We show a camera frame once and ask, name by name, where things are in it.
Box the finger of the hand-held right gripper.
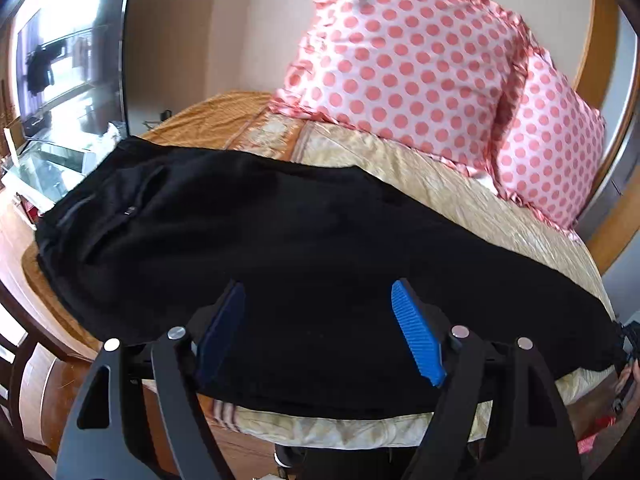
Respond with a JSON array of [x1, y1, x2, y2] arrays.
[[616, 321, 640, 362]]

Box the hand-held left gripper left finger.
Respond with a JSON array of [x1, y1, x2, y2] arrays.
[[56, 280, 247, 480]]

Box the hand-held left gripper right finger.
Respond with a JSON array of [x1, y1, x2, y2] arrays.
[[390, 279, 586, 480]]

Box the black pants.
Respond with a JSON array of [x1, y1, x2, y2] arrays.
[[34, 135, 627, 421]]

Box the striped cloth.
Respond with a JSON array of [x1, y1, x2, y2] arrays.
[[212, 400, 242, 430]]

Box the red packet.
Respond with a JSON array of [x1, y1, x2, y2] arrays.
[[576, 414, 622, 457]]

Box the beige quilted bedspread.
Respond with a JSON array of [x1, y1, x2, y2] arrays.
[[212, 112, 618, 448]]

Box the dark wooden chair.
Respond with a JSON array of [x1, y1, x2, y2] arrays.
[[0, 280, 57, 463]]

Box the small pink polka dot pillow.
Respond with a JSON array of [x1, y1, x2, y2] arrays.
[[492, 47, 608, 235]]

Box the orange bed sheet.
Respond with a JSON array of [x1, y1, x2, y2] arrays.
[[137, 90, 303, 162]]

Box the wooden curved headboard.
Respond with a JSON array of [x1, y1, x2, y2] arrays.
[[570, 0, 640, 277]]

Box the glass television stand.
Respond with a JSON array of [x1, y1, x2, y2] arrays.
[[0, 127, 108, 213]]

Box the large pink polka dot pillow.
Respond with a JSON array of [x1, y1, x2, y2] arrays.
[[269, 0, 532, 181]]

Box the wall mirror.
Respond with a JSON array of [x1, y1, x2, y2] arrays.
[[9, 0, 139, 142]]

